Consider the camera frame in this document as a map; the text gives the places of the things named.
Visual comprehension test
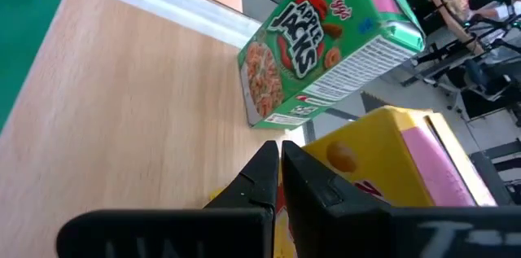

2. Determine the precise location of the yellow Corn Pops cereal box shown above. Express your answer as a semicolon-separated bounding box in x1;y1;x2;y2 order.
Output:
209;105;498;258

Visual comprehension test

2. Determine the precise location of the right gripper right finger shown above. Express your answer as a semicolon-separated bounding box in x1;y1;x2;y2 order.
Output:
280;139;521;258

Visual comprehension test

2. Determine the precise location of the green felt mat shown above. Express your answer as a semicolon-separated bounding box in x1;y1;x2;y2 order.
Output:
0;0;68;129

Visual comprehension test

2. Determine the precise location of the wooden desk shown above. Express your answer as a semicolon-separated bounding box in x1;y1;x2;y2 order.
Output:
414;0;486;55

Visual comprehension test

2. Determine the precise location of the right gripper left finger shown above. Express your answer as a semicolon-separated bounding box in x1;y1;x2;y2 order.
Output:
55;139;281;258

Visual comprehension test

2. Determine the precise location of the person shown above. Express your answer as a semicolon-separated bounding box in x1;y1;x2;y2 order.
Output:
449;0;521;47

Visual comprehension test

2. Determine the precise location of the green Apple Jacks cereal box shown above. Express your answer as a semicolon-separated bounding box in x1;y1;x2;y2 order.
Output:
237;0;427;130

